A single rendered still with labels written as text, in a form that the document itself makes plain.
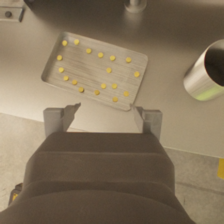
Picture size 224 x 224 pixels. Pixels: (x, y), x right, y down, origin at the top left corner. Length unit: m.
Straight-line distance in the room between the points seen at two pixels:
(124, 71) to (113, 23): 0.12
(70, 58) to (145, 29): 0.18
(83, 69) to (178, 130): 0.23
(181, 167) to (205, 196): 0.24
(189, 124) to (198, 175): 0.92
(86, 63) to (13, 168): 1.17
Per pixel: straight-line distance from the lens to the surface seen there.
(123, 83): 0.34
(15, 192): 1.04
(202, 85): 0.31
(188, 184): 1.25
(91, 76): 0.36
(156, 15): 0.42
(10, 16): 0.51
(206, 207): 1.33
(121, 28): 0.40
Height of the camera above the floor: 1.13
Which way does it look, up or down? 81 degrees down
